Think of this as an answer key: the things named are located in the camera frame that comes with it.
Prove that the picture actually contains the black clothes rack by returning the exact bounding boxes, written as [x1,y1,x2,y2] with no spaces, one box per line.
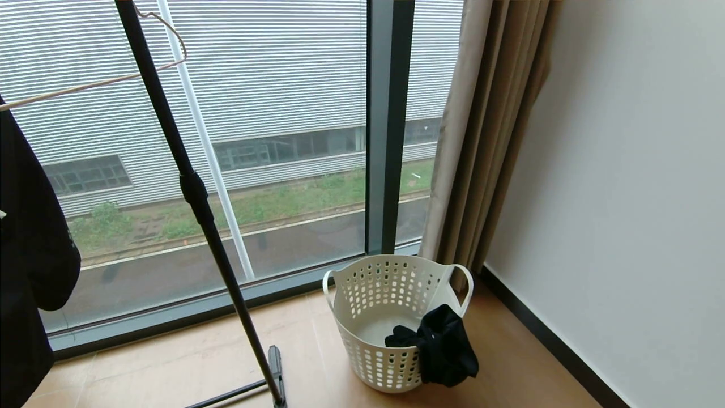
[113,0,288,408]

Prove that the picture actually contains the beige curtain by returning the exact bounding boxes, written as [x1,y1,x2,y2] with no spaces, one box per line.
[417,0,560,277]

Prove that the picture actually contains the window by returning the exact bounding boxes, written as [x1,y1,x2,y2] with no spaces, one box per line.
[0,0,466,361]

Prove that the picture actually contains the black shorts with white cords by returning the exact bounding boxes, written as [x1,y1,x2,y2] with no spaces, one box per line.
[0,95,82,408]

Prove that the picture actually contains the black garment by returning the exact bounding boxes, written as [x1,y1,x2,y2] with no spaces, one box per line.
[384,304,480,389]

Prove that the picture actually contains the pink clothes hanger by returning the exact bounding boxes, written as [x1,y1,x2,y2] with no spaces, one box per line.
[0,8,188,113]

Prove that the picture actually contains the white laundry basket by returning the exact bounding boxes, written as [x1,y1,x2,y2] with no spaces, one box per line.
[322,253,475,394]

